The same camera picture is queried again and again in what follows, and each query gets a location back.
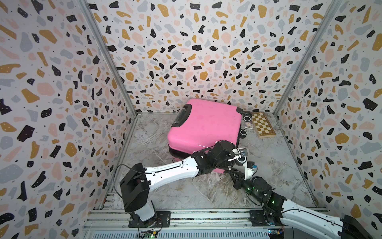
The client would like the pink hard-shell suitcase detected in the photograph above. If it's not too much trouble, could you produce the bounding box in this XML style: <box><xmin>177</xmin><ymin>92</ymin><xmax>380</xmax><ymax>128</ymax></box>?
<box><xmin>167</xmin><ymin>99</ymin><xmax>252</xmax><ymax>172</ymax></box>

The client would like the wooden chessboard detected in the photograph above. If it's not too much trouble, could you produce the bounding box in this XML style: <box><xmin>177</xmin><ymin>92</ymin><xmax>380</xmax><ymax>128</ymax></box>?
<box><xmin>252</xmin><ymin>112</ymin><xmax>276</xmax><ymax>138</ymax></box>

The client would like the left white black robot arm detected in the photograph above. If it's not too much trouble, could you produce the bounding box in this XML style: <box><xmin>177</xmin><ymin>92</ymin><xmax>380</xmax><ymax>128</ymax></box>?
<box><xmin>119</xmin><ymin>140</ymin><xmax>247</xmax><ymax>223</ymax></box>

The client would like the left aluminium corner post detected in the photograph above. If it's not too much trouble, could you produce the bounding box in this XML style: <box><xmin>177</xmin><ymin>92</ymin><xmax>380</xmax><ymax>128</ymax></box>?
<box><xmin>77</xmin><ymin>0</ymin><xmax>137</xmax><ymax>118</ymax></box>

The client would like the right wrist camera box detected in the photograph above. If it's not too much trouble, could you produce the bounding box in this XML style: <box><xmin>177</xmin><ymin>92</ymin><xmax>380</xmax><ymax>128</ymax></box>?
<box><xmin>244</xmin><ymin>161</ymin><xmax>258</xmax><ymax>180</ymax></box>

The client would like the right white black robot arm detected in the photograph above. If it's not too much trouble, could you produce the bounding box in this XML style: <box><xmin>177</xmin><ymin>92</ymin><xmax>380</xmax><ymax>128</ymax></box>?
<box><xmin>224</xmin><ymin>170</ymin><xmax>372</xmax><ymax>239</ymax></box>

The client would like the aluminium corner post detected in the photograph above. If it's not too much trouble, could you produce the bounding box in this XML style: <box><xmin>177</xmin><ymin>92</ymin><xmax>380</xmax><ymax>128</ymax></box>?
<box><xmin>273</xmin><ymin>0</ymin><xmax>341</xmax><ymax>117</ymax></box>
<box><xmin>77</xmin><ymin>0</ymin><xmax>137</xmax><ymax>118</ymax></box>

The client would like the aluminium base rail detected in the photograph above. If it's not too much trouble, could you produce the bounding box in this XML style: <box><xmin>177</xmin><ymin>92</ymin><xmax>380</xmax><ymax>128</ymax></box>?
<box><xmin>80</xmin><ymin>207</ymin><xmax>332</xmax><ymax>239</ymax></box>

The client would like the small playing card box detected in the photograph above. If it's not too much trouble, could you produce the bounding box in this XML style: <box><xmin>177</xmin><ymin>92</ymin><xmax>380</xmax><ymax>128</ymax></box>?
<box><xmin>244</xmin><ymin>120</ymin><xmax>253</xmax><ymax>129</ymax></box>

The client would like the right aluminium corner post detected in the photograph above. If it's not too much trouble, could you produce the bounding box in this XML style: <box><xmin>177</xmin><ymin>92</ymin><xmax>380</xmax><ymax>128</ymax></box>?
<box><xmin>273</xmin><ymin>0</ymin><xmax>341</xmax><ymax>117</ymax></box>

